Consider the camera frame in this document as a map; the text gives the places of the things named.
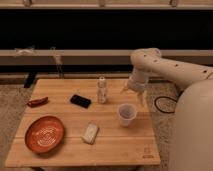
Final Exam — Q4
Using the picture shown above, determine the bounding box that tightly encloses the grey horizontal rail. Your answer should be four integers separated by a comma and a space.
0, 50, 213, 65

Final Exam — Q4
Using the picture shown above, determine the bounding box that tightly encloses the wooden table board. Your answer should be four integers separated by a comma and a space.
5, 79, 160, 167

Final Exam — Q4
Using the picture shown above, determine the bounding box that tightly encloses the clear plastic cup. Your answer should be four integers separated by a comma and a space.
117, 103, 137, 127

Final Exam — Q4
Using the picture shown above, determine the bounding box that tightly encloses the small white bottle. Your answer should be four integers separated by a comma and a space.
97, 77, 107, 104

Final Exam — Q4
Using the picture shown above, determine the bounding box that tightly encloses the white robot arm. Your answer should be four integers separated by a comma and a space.
126, 48, 213, 171

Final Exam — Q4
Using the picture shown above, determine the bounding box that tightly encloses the black stand leg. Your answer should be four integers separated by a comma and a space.
24, 72, 37, 88

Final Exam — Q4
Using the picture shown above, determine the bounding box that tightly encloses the black cable on floor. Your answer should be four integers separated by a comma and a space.
154, 95, 179, 115

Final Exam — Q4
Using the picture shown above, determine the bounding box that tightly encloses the orange round plate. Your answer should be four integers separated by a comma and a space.
25, 116, 65, 154

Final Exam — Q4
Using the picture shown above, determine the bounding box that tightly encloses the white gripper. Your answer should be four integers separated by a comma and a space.
121, 69, 149, 107

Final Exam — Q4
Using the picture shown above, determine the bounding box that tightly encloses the black smartphone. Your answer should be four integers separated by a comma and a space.
70, 94, 91, 108

